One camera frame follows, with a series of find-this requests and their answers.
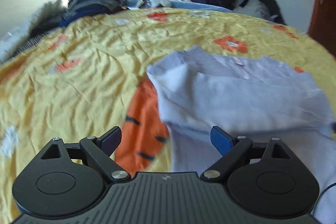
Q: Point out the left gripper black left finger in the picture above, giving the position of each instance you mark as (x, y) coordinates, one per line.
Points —
(98, 151)

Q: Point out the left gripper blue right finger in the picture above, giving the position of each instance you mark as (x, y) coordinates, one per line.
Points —
(234, 152)

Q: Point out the lavender long sleeve top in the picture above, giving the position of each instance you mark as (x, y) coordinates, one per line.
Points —
(258, 99)

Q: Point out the dark folded clothes stack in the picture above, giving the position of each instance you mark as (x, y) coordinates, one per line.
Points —
(80, 8)

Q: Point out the yellow carrot print quilt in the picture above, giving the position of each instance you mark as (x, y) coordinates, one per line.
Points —
(79, 81)

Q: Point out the black backpack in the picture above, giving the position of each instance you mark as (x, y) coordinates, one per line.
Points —
(274, 11)

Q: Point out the light grey text quilt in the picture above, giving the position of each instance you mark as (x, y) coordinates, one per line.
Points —
(15, 37)

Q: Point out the brown wooden door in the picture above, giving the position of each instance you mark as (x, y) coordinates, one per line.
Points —
(322, 24)

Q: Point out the blue knitted blanket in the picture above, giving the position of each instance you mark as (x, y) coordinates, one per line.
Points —
(176, 4)

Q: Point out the white plastic bag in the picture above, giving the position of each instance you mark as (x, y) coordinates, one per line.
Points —
(153, 3)

